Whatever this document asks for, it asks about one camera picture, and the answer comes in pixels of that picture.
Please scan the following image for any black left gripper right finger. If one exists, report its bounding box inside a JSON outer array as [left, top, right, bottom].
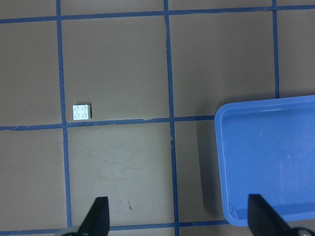
[[248, 194, 292, 236]]

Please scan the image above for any blue plastic tray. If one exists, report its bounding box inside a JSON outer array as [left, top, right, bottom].
[[215, 95, 315, 227]]

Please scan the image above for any white toy block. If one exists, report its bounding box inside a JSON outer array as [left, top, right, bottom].
[[72, 104, 92, 120]]

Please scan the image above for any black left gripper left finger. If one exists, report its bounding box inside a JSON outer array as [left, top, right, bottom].
[[77, 197, 110, 236]]

